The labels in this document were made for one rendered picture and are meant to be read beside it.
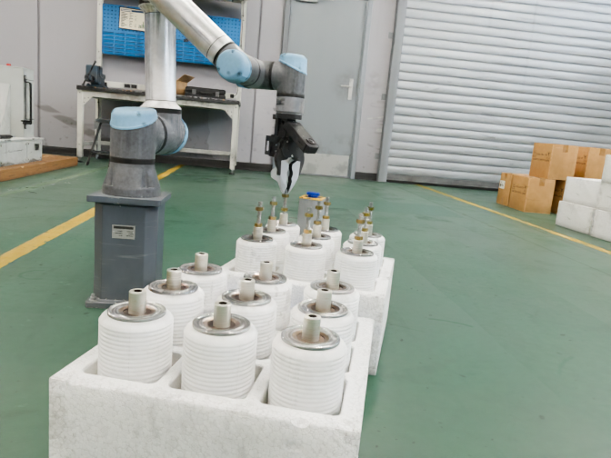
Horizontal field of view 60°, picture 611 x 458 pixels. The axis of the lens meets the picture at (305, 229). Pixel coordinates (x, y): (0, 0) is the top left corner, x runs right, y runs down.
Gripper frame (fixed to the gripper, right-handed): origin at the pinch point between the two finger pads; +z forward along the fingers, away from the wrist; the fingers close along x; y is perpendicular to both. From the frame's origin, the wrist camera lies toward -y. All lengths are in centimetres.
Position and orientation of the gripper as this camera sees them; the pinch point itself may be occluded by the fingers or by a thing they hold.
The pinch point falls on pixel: (287, 188)
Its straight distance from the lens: 144.0
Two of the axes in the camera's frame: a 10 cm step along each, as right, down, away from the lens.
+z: -0.9, 9.8, 1.8
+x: -7.7, 0.4, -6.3
